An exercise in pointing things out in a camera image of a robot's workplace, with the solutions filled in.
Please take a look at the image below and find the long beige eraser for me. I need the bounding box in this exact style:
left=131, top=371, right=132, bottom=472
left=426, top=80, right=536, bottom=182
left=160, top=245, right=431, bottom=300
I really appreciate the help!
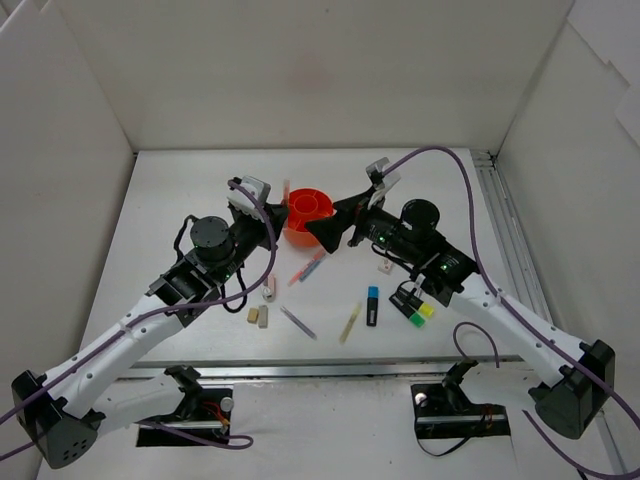
left=257, top=305, right=269, bottom=329

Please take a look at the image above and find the small tan eraser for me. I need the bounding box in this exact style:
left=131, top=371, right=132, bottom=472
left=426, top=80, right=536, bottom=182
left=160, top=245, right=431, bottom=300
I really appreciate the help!
left=247, top=308, right=259, bottom=324

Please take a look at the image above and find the yellow clear gel pen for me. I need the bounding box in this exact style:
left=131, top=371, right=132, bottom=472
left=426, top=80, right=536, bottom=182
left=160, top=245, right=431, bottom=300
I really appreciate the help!
left=339, top=303, right=362, bottom=345

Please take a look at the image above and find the blue capped black highlighter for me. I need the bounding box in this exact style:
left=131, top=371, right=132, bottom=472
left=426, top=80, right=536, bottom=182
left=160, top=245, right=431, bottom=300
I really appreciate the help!
left=366, top=286, right=379, bottom=327

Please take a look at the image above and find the blue clear gel pen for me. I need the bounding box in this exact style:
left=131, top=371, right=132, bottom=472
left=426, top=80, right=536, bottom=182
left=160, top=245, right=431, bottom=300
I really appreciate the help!
left=298, top=252, right=326, bottom=282

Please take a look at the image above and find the green capped black highlighter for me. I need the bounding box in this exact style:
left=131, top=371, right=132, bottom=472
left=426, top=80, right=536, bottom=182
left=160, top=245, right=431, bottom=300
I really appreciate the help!
left=389, top=294, right=426, bottom=328

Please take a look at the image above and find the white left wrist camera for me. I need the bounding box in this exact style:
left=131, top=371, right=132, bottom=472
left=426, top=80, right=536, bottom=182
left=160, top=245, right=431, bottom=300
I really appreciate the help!
left=227, top=176, right=271, bottom=222

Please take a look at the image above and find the pink white mini stapler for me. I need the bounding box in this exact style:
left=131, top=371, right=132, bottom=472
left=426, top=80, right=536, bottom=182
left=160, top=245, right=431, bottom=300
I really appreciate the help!
left=261, top=274, right=277, bottom=303

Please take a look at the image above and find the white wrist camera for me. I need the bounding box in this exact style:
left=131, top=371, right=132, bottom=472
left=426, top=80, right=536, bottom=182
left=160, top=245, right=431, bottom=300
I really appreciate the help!
left=227, top=176, right=271, bottom=222
left=365, top=157, right=401, bottom=196

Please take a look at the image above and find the purple clear gel pen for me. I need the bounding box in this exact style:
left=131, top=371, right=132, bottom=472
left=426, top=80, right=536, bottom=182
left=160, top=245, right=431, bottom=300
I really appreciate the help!
left=280, top=306, right=317, bottom=340

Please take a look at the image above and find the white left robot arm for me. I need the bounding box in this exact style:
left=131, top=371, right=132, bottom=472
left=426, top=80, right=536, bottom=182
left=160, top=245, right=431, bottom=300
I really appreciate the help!
left=10, top=201, right=289, bottom=469

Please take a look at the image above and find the white wrapped eraser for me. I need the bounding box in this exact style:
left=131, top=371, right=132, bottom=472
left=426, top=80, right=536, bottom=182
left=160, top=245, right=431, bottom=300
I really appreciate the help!
left=378, top=259, right=394, bottom=275

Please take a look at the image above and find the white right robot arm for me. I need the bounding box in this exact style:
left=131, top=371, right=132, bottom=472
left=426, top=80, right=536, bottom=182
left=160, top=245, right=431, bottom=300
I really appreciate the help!
left=305, top=193, right=615, bottom=440

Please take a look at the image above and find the aluminium front rail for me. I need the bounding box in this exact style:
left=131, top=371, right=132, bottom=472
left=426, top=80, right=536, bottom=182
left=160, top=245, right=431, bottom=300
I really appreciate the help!
left=119, top=355, right=519, bottom=383

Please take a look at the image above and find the orange round compartment container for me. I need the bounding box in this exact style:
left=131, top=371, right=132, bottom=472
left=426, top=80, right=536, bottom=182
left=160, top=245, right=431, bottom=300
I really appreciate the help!
left=283, top=188, right=334, bottom=249

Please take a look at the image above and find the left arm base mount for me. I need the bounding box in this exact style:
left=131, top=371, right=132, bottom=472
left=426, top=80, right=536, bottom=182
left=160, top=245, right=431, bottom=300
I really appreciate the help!
left=149, top=366, right=234, bottom=445

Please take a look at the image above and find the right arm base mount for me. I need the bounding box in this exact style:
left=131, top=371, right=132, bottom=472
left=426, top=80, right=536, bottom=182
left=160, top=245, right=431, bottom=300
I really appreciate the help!
left=410, top=360, right=511, bottom=458

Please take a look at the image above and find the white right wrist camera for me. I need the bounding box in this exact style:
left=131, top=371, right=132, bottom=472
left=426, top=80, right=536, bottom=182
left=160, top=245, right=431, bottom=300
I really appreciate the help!
left=365, top=157, right=401, bottom=196

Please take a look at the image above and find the orange highlighter pen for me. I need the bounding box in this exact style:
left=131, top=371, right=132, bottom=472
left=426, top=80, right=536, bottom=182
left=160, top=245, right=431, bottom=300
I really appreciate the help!
left=282, top=178, right=290, bottom=206

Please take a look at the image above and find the yellow capped black highlighter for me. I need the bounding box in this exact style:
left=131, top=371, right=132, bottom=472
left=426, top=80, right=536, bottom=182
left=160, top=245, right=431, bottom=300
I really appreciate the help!
left=397, top=287, right=435, bottom=319

